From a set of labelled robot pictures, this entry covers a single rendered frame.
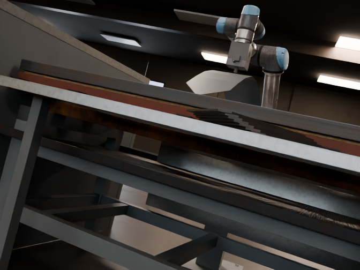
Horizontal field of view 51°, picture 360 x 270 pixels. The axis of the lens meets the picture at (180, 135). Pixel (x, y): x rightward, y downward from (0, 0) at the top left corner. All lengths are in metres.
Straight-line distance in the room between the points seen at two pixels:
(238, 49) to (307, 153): 0.92
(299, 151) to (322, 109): 11.92
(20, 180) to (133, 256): 0.45
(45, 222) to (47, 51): 0.76
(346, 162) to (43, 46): 1.39
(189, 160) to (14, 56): 1.00
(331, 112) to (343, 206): 10.89
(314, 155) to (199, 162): 1.28
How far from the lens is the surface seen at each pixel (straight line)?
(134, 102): 1.35
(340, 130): 1.16
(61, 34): 1.91
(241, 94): 1.82
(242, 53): 1.67
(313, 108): 12.73
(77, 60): 2.01
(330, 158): 0.84
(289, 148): 0.84
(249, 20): 1.71
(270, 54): 2.13
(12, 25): 1.71
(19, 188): 1.33
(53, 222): 1.54
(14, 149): 1.66
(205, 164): 2.04
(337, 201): 1.94
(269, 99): 2.21
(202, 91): 1.38
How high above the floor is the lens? 0.69
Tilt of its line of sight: 1 degrees up
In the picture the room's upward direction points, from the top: 14 degrees clockwise
